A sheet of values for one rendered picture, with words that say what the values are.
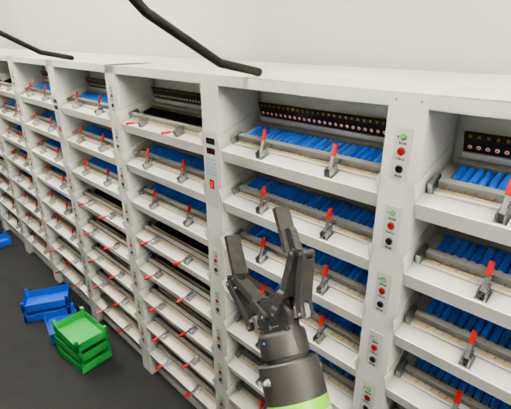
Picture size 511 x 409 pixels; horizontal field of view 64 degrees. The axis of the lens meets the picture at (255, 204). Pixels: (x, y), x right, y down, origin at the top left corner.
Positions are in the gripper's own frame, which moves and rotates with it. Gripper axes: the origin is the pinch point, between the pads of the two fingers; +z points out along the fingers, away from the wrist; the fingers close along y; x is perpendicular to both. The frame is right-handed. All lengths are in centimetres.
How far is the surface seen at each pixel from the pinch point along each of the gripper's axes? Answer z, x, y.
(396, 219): 2.0, -47.9, -3.2
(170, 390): -36, -69, -185
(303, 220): 13, -51, -36
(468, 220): -4, -49, 12
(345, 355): -29, -61, -43
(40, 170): 131, -27, -252
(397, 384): -39, -64, -30
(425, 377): -39, -68, -22
